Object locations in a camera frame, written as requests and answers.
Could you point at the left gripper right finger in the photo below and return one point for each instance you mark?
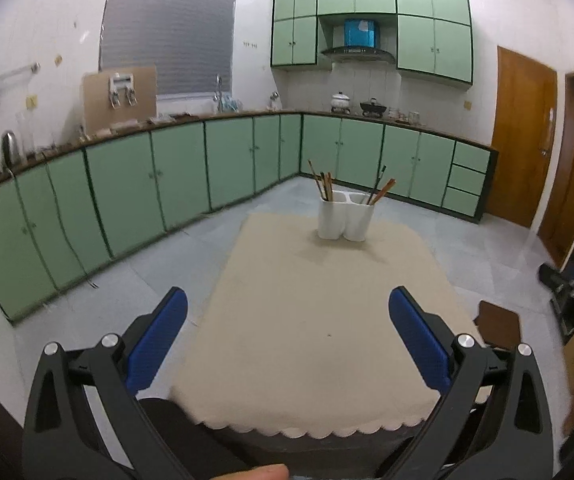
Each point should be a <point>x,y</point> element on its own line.
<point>492,419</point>

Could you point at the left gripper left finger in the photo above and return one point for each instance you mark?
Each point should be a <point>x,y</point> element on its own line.
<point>61,439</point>

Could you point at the black chopstick gold band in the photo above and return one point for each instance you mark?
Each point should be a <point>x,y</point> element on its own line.
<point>375,187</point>

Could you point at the light wooden chopstick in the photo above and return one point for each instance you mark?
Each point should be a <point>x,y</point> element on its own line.
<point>327,182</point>

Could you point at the green lower kitchen cabinets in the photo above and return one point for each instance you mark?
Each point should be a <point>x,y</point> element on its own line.
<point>67,215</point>

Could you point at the chrome kitchen faucet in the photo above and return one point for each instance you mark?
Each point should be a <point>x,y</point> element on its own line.
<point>218,94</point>

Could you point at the person's left hand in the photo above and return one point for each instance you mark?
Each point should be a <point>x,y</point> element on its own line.
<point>269,472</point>

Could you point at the brown wooden chair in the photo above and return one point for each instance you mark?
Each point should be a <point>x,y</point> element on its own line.
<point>499,327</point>

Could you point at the brown wooden door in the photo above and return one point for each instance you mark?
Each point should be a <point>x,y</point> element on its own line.
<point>524,127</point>

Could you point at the wooden chopstick in holder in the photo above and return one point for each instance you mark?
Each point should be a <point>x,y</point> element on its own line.
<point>382,192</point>

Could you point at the beige tablecloth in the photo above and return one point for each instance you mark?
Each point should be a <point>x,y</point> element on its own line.
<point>297,340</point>

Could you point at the white two-compartment utensil holder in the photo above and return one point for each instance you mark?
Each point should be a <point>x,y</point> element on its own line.
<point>346,215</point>

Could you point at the black wok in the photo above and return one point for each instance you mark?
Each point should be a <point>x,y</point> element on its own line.
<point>373,109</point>

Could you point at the steel electric kettle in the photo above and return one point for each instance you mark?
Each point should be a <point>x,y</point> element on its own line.
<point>10,149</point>

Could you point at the white cooking pot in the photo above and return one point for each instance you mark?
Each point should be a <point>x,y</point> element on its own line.
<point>340,103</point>

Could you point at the range hood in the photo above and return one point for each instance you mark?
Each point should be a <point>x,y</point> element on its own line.
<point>350,40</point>

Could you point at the grey window blind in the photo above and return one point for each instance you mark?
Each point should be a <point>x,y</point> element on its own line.
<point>188,42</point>

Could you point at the green upper wall cabinets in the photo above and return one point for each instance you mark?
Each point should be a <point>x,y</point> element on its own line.
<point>431,38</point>

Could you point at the wall towel rail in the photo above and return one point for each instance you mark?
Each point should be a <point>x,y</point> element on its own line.
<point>32,68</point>

